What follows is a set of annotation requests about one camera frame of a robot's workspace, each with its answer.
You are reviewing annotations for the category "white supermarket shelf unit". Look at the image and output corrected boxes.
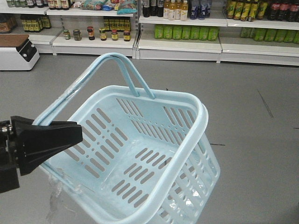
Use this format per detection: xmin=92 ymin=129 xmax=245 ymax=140
xmin=0 ymin=0 xmax=299 ymax=66

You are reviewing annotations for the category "light blue plastic basket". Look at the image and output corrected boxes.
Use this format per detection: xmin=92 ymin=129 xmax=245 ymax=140
xmin=34 ymin=53 xmax=220 ymax=224

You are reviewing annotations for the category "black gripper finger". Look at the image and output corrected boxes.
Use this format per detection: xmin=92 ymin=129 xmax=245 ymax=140
xmin=16 ymin=142 xmax=78 ymax=176
xmin=11 ymin=116 xmax=83 ymax=154

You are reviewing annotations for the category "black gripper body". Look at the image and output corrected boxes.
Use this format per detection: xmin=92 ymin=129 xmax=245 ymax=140
xmin=0 ymin=120 xmax=20 ymax=193

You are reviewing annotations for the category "white scale with wooden top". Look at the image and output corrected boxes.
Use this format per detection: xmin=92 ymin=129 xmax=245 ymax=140
xmin=0 ymin=34 xmax=40 ymax=70

